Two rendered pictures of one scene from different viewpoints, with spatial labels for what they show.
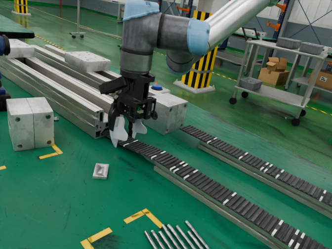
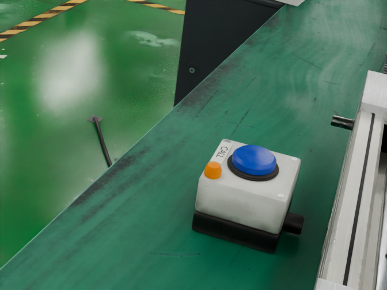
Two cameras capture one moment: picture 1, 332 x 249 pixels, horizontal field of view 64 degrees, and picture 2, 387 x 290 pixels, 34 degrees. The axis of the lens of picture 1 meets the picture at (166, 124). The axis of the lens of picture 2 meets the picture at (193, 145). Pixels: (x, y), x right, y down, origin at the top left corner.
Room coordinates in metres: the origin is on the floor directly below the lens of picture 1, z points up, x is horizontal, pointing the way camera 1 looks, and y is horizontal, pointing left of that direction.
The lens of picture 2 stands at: (1.26, 0.49, 1.15)
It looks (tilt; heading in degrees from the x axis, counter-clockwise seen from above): 31 degrees down; 246
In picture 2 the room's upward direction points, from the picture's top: 8 degrees clockwise
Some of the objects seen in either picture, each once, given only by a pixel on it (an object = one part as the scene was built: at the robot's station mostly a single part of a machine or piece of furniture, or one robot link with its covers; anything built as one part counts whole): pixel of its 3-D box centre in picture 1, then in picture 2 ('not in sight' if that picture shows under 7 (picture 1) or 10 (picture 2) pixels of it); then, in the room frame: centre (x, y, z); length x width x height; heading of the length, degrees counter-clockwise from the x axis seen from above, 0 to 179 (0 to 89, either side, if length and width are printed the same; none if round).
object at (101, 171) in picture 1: (101, 171); not in sight; (0.50, 0.13, 0.78); 0.05 x 0.03 x 0.01; 9
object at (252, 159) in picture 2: (156, 87); (253, 163); (1.01, 0.06, 0.84); 0.04 x 0.04 x 0.02
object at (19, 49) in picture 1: (12, 51); not in sight; (1.08, 0.67, 0.87); 0.16 x 0.11 x 0.07; 53
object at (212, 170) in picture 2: not in sight; (213, 168); (1.05, 0.06, 0.85); 0.02 x 0.02 x 0.01
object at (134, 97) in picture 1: (134, 94); not in sight; (0.63, 0.09, 0.93); 0.09 x 0.08 x 0.12; 53
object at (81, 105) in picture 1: (41, 80); not in sight; (0.92, 0.48, 0.82); 0.80 x 0.10 x 0.09; 53
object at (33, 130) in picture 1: (35, 122); not in sight; (0.59, 0.33, 0.83); 0.11 x 0.10 x 0.10; 127
